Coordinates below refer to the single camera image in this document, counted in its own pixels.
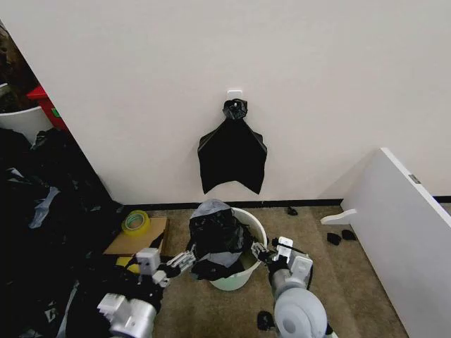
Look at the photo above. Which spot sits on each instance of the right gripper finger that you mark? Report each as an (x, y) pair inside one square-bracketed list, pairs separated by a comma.
[(265, 248), (257, 250)]

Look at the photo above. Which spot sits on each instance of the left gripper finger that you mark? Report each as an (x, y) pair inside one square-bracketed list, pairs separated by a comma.
[(181, 258), (184, 268)]

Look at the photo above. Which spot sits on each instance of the black garbage bag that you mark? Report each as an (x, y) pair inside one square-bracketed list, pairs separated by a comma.
[(216, 236), (230, 158)]

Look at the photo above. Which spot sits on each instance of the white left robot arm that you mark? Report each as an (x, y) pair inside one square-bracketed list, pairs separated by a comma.
[(130, 315)]

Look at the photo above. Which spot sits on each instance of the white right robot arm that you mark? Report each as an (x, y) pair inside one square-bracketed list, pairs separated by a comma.
[(297, 306)]

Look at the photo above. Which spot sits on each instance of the white round trash bin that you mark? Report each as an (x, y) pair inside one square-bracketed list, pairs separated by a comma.
[(230, 281)]

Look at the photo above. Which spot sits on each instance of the small black bag scrap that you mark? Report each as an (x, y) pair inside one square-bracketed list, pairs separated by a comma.
[(292, 211), (265, 321), (333, 238), (349, 234)]

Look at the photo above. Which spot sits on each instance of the flat hanging black garbage bag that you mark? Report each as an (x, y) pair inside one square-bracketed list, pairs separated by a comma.
[(230, 158)]

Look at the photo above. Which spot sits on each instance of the pile of black garbage bags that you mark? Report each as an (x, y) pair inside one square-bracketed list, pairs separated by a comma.
[(46, 218)]

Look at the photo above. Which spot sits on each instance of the brown cardboard sheet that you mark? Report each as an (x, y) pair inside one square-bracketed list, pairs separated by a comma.
[(137, 243)]

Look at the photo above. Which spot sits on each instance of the black baseboard strip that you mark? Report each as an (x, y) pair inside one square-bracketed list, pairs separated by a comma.
[(282, 202)]

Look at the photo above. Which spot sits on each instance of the yellow tape roll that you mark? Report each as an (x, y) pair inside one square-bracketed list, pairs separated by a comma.
[(135, 223)]

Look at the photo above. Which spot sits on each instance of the white board panel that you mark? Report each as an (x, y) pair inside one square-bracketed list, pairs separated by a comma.
[(398, 225)]

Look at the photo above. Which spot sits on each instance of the white plant pot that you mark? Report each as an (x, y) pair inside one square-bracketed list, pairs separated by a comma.
[(24, 121)]

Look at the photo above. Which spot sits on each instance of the red box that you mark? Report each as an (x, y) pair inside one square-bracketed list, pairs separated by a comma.
[(44, 100)]

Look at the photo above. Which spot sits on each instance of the dark potted plant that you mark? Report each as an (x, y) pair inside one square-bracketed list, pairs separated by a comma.
[(14, 77)]

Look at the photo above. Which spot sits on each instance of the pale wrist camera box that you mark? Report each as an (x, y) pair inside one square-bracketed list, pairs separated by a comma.
[(284, 248), (148, 261)]

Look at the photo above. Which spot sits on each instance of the white curved bracket piece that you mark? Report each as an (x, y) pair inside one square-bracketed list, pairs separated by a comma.
[(336, 217)]

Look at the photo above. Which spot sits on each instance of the white wall hook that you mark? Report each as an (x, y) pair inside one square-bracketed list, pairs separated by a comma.
[(234, 93)]

